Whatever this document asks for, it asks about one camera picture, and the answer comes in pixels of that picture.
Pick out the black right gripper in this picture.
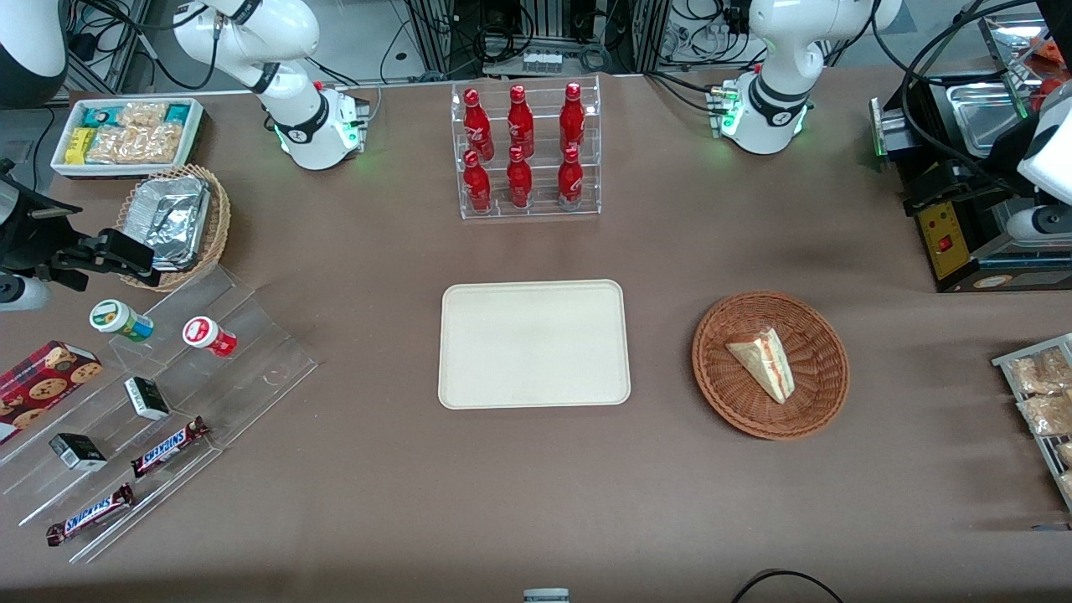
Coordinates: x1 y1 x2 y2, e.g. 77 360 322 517
0 161 162 293

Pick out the triangular sandwich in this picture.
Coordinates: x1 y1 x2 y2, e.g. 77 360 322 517
725 327 795 405

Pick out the light wicker basket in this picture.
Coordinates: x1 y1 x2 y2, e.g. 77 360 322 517
115 163 232 292

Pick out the cream plastic serving tray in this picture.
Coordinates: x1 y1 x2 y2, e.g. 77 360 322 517
438 280 631 410

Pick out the brown round wicker basket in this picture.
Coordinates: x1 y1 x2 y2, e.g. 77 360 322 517
692 291 850 441

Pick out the tray of packaged crackers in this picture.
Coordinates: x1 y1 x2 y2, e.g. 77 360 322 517
992 332 1072 513

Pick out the green lid snack cup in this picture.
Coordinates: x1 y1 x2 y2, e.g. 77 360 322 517
89 298 155 343

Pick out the aluminium foil container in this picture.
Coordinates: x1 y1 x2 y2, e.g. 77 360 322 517
127 175 212 271

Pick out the red lid snack cup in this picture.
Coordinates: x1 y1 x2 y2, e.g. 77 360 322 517
182 315 239 359

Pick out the yellow snack packet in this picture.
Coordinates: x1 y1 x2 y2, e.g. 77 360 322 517
64 126 98 165

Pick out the red chocolate cookie box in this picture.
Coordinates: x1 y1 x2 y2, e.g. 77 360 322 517
0 339 104 446

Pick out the large clear cracker bag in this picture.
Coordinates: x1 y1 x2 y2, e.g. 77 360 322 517
87 124 184 165

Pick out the small black white box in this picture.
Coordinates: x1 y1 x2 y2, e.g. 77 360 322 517
48 432 109 472
123 376 172 422

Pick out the small clear cracker bag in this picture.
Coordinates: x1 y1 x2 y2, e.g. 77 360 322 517
117 101 169 129

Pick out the clear acrylic stepped display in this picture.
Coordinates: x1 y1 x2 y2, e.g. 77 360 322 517
0 263 320 564

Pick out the white rectangular snack bin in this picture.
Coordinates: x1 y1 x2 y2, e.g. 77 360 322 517
50 97 207 179

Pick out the snickers chocolate bar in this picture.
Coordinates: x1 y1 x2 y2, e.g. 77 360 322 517
45 482 136 548
129 415 211 480

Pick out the red cola bottle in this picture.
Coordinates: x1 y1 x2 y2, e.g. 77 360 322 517
559 81 586 152
462 88 496 161
507 85 536 158
462 150 494 214
505 146 534 209
556 146 585 211

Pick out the clear acrylic bottle rack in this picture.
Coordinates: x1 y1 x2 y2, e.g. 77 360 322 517
451 75 603 221

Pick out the black food warmer machine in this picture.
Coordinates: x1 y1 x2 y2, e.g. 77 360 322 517
869 13 1072 294

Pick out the steel warmer pan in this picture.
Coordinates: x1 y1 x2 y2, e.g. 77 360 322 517
946 81 1041 157

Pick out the orange sausage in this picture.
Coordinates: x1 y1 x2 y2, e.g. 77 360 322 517
1028 38 1072 70

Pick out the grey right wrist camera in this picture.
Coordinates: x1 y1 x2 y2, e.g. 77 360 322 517
0 276 52 313

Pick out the black cable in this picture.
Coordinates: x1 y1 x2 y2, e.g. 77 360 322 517
729 569 848 603

